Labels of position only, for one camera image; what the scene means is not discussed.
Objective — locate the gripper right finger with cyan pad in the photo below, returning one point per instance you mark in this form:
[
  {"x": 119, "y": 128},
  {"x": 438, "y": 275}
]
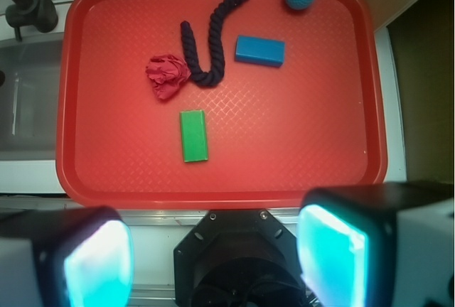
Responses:
[{"x": 389, "y": 244}]

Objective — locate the dark metal faucet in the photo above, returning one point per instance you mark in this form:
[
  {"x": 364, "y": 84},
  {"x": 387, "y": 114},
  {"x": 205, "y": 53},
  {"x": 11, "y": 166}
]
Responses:
[{"x": 40, "y": 14}]

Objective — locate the red paper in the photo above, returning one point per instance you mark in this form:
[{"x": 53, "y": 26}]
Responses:
[{"x": 167, "y": 73}]

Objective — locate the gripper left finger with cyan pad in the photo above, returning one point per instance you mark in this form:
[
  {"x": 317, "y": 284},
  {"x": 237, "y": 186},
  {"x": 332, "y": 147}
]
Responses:
[{"x": 73, "y": 257}]

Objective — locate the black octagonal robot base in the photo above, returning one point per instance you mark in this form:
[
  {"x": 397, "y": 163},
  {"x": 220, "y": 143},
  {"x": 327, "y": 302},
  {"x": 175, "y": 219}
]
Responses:
[{"x": 238, "y": 258}]

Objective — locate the red plastic tray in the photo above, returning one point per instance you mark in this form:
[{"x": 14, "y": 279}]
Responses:
[{"x": 273, "y": 133}]

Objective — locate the green rectangular block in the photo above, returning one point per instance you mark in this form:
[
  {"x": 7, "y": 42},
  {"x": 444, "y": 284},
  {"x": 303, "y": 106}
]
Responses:
[{"x": 194, "y": 136}]

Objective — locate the blue rectangular block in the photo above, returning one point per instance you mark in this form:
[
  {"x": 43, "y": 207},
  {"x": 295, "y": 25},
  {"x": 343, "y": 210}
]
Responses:
[{"x": 260, "y": 51}]

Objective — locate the stainless steel sink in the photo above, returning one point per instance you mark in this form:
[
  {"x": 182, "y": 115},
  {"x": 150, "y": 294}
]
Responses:
[{"x": 30, "y": 78}]

